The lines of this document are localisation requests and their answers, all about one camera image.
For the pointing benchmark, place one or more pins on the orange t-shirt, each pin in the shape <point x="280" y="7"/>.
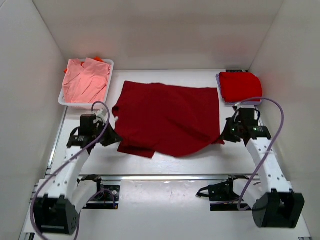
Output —
<point x="82" y="62"/>

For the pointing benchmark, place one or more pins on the pink t-shirt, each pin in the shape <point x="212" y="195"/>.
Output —
<point x="85" y="82"/>

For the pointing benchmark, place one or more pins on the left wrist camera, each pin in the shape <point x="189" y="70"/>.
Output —
<point x="99" y="117"/>

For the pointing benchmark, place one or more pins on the folded bright red t-shirt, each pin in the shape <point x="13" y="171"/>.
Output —
<point x="239" y="86"/>

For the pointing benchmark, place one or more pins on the dark red t-shirt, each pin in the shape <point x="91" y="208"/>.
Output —
<point x="171" y="120"/>

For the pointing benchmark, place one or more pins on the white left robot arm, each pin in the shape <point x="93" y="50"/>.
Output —
<point x="58" y="202"/>

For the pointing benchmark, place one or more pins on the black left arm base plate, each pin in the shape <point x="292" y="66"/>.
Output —
<point x="107" y="194"/>

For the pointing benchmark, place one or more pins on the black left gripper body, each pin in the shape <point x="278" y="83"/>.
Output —
<point x="99" y="131"/>

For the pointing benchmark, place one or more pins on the black device at back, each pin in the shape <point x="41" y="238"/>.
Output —
<point x="234" y="70"/>

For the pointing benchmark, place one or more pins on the white plastic basket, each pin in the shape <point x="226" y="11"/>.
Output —
<point x="105" y="82"/>

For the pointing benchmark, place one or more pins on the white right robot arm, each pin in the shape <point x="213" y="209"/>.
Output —
<point x="273" y="202"/>

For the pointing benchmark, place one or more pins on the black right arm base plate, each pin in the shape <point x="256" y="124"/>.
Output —
<point x="219" y="192"/>

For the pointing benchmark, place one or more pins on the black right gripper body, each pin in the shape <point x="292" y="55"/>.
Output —
<point x="234" y="126"/>

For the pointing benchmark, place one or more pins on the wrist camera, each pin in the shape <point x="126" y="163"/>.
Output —
<point x="99" y="117"/>
<point x="247" y="116"/>

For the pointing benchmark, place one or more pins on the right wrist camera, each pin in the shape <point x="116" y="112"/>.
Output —
<point x="247" y="116"/>

